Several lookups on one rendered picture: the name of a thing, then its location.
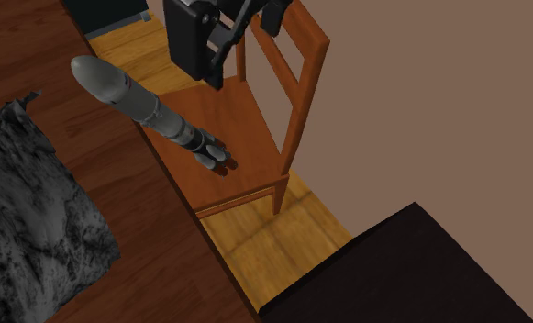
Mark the dark red wooden table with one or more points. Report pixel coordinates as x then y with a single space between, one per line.
127 210

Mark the grey model rocket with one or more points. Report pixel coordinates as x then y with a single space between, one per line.
145 103

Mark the brown wooden chair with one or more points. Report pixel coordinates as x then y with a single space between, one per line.
230 134

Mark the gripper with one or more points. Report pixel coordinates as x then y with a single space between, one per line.
241 5

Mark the grey black crumpled cloth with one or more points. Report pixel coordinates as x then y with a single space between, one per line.
29 214

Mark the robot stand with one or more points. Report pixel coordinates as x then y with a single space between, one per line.
105 11

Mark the dark brown cabinet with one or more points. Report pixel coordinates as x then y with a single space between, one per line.
409 277

